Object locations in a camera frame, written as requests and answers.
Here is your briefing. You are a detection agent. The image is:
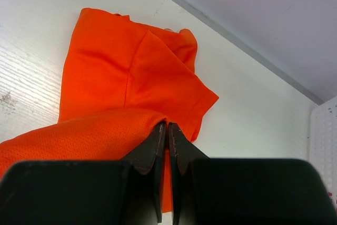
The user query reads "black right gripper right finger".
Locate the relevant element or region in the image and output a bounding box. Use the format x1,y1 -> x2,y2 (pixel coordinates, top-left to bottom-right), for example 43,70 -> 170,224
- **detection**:
168,123 -> 336,224

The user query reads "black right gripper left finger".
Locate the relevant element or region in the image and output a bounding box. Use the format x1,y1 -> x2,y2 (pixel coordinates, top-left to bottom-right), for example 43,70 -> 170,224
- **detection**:
1,122 -> 166,224

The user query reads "orange t shirt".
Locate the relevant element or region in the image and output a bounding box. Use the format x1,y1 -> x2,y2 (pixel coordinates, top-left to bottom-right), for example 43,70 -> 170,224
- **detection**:
0,7 -> 220,214

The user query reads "white plastic basket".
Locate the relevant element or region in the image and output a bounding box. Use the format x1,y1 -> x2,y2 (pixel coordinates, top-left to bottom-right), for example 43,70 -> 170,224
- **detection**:
309,97 -> 337,206

